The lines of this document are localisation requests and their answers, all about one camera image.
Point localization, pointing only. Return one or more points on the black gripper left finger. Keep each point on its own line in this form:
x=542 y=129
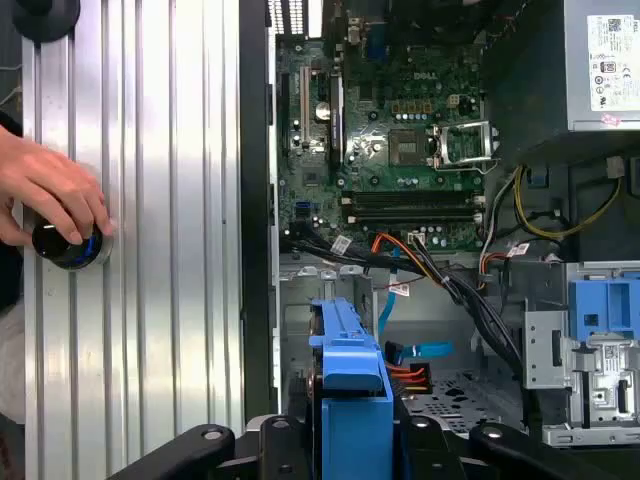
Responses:
x=270 y=450

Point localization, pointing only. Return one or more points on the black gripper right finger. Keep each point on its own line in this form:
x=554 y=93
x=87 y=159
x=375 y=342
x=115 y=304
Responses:
x=425 y=450

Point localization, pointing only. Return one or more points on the hard disk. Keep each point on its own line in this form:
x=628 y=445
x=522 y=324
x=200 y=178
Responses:
x=357 y=435

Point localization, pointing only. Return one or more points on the silver disk bay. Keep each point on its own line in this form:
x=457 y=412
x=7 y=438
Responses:
x=300 y=320

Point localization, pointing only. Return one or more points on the black RAM slot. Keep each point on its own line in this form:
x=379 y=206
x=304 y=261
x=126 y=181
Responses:
x=410 y=215
x=410 y=198

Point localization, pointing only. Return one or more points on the black expansion slot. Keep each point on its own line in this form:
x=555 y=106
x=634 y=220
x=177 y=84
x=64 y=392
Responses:
x=337 y=120

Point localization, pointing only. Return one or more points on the white expansion slot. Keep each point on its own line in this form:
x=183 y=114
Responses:
x=305 y=105

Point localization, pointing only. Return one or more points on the person's bare hand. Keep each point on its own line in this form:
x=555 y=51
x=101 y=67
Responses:
x=45 y=180

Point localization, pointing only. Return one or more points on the silver optical drive cage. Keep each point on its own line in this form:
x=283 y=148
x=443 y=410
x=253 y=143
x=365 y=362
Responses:
x=542 y=350

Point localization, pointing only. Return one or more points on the blue optical drive carrier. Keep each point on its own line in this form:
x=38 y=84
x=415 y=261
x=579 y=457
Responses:
x=600 y=305

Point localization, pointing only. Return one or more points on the black open PC case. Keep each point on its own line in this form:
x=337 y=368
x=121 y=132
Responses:
x=255 y=200

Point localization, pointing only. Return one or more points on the metal locking lever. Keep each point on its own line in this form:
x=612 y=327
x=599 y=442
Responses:
x=465 y=170

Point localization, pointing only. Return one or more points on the CPU socket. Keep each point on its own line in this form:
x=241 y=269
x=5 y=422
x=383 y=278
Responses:
x=406 y=147

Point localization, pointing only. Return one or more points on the metal socket cover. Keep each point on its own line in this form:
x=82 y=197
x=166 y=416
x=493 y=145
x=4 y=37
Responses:
x=486 y=142

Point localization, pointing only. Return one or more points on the green Dell motherboard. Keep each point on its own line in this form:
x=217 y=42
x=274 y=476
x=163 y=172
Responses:
x=380 y=90

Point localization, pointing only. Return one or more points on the grey power supply unit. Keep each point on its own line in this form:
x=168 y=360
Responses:
x=605 y=60

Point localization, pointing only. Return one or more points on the black round foot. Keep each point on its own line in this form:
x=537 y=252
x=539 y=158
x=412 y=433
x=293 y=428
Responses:
x=45 y=17

